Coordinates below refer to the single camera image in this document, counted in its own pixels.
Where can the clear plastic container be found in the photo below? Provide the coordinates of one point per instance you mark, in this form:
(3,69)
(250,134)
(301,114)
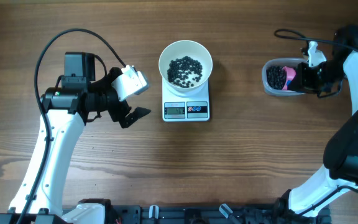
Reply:
(290,62)

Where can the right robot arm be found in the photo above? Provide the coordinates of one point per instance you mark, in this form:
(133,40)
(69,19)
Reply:
(339,172)

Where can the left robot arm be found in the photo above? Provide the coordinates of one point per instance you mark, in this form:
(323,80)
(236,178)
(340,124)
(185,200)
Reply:
(66,107)

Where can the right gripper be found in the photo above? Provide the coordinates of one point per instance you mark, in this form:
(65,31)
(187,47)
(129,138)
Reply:
(304,81)

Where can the white bowl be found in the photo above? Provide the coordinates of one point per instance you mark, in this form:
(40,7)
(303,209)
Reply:
(183,48)

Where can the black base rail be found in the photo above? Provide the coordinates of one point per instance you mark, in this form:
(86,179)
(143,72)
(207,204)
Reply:
(258,214)

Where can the white digital kitchen scale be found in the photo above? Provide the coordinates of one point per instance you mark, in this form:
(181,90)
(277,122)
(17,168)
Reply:
(188,106)

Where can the pink scoop blue handle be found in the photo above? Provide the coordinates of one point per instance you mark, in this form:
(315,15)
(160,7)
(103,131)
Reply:
(290,73)

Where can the black beans in bowl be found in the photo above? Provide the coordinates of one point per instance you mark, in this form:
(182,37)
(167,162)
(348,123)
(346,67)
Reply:
(185,72)

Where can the black beans in container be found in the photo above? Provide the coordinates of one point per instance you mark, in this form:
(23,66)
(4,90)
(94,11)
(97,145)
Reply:
(276,77)

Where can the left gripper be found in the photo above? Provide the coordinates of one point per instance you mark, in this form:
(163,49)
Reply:
(118,115)

